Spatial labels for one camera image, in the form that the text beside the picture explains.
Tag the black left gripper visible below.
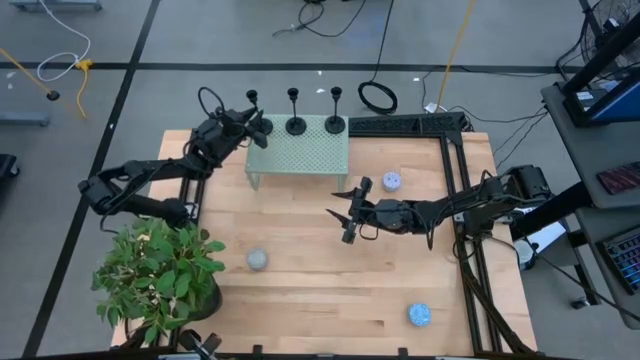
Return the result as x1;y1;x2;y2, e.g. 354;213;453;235
197;107;269;156

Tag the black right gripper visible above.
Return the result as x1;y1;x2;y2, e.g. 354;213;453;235
325;177;416;245

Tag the tall black metal candlestick holder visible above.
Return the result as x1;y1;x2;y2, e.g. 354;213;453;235
324;86;347;136
284;87;308;137
245;89;275;137

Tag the lilac dotted round ceramic holder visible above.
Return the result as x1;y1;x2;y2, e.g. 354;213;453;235
381;171;403;193

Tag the grey patterned round ceramic holder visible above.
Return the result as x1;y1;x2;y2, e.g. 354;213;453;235
245;247;270;272

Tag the blue round ceramic holder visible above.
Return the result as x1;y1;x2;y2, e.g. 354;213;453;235
407;302;433;328

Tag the green perforated metal riser shelf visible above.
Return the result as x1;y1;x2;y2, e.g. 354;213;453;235
244;114;350;193

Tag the green potted plant black pot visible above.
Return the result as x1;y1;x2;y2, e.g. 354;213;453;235
90;217;227;347

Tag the white cup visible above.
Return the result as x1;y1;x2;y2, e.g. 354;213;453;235
514;238;539;271

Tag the yellow pole with black foot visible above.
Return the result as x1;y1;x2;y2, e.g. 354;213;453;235
0;47;61;102

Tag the grey furniture base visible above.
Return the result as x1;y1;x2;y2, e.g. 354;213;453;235
0;110;51;128
8;0;104;13

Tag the grey desk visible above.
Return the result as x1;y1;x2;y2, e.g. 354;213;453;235
541;82;640;210
574;205;640;331

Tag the black stand leg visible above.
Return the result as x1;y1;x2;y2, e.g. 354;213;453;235
564;230;601;310

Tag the black chair base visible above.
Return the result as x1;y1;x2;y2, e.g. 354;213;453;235
0;153;21;180

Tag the dark red patterned pad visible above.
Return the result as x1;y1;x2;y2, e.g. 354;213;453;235
596;161;640;196

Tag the backlit rainbow keyboard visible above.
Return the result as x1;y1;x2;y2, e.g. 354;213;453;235
597;225;640;295

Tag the monitor with blue screen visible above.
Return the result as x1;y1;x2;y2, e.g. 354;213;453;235
563;69;640;128

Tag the black diagonal beam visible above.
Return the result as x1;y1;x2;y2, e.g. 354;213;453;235
559;13;640;96

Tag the black floor fan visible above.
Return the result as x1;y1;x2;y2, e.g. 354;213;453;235
579;0;640;76

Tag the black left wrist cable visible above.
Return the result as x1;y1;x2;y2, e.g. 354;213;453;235
197;86;227;120

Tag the black aluminium extrusion frame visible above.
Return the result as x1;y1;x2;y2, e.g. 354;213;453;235
167;112;541;360

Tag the black cable with plug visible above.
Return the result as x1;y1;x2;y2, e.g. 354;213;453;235
272;0;369;39

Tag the black coiled cable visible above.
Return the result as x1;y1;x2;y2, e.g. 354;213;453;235
356;0;400;116

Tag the yellow cable with plug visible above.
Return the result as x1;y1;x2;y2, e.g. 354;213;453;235
74;58;95;120

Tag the white floor cable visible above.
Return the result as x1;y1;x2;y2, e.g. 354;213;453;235
35;0;93;84

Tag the long yellow power cable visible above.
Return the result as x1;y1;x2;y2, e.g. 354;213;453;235
436;0;476;110

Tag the black clamp bracket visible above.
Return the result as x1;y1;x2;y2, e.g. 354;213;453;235
178;328;224;360

